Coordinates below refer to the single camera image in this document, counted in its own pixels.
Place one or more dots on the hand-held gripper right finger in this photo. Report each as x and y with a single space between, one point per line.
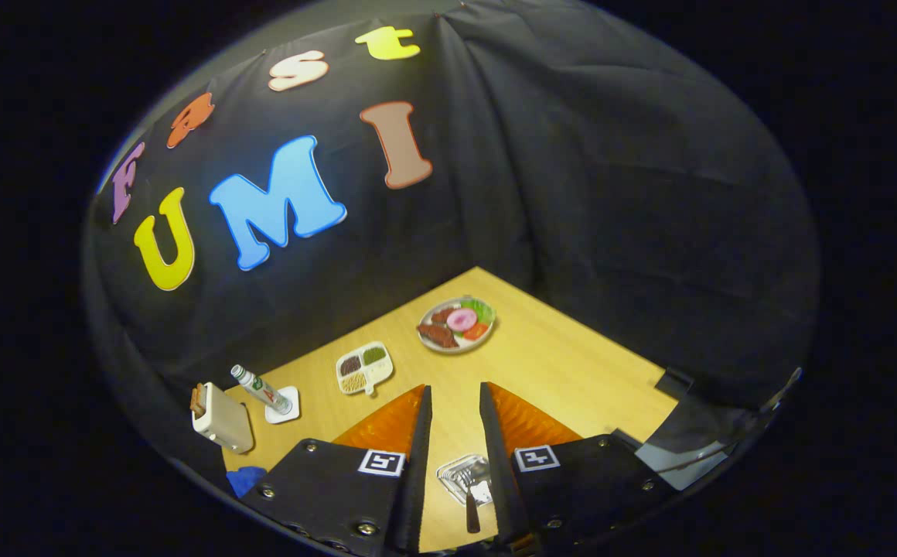
499 464

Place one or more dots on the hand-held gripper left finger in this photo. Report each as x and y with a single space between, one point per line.
417 464

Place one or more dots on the white divided tray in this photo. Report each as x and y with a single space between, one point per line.
380 373

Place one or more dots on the yellow beans pile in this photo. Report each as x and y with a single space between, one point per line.
353 382

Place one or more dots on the green beans pile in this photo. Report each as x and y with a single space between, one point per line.
373 355

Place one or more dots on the dark beans pile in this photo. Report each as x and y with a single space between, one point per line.
350 365

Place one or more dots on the white food plate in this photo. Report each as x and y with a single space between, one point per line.
452 349

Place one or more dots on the brown meat patty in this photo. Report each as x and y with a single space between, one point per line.
437 336
442 316

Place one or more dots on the red tomato slice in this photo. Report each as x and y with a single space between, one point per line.
475 331

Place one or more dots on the white coaster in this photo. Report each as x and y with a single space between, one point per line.
278 418

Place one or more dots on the pink round food slice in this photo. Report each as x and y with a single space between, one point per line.
462 319

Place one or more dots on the green lettuce leaf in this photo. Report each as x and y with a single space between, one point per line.
481 309

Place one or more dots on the small white labelled bottle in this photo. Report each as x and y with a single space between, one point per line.
263 391

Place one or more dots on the blue cloth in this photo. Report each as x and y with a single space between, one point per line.
246 480

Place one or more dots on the white toaster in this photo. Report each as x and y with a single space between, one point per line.
228 422

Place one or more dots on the toast slice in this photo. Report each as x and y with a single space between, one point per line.
198 402

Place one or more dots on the black table bracket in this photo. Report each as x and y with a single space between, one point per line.
673 383

